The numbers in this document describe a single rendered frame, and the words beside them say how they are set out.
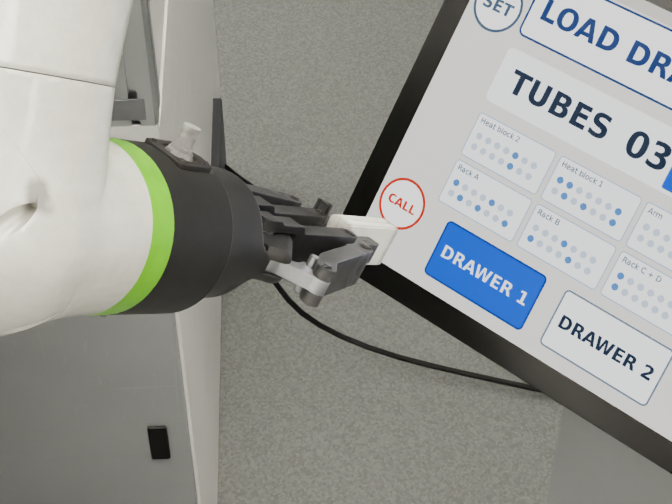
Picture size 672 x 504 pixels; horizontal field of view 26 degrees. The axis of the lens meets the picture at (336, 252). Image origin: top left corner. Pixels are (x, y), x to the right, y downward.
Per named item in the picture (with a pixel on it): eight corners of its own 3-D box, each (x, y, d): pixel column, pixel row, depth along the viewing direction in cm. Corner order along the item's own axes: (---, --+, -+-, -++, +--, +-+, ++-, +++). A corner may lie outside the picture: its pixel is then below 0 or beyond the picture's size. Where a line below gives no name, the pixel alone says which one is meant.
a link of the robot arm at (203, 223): (5, 269, 79) (118, 363, 75) (94, 78, 76) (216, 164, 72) (80, 270, 84) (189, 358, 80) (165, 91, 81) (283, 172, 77)
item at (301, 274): (232, 222, 83) (298, 270, 80) (284, 226, 87) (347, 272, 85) (214, 258, 83) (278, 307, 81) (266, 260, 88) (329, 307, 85)
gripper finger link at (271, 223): (252, 208, 85) (268, 220, 84) (352, 218, 94) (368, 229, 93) (222, 265, 86) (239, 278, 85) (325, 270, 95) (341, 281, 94)
